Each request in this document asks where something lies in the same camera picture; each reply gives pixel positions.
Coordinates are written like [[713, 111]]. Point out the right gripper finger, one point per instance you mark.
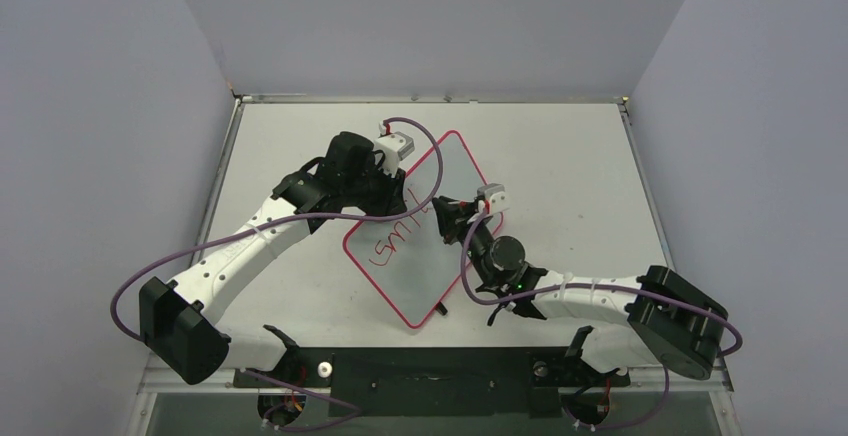
[[438, 202], [446, 225]]

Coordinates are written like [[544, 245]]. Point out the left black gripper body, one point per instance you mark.
[[375, 194]]

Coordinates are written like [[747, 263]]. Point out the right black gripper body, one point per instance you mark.
[[463, 219]]

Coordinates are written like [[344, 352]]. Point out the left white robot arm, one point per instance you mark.
[[178, 317]]

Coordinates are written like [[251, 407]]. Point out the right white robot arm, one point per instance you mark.
[[656, 318]]

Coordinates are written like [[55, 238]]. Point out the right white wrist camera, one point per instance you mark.
[[492, 199]]

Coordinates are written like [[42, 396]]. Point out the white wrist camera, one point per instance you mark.
[[492, 199], [390, 149]]

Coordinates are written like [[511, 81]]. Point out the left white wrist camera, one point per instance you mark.
[[390, 149]]

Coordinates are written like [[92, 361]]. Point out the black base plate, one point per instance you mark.
[[440, 381]]

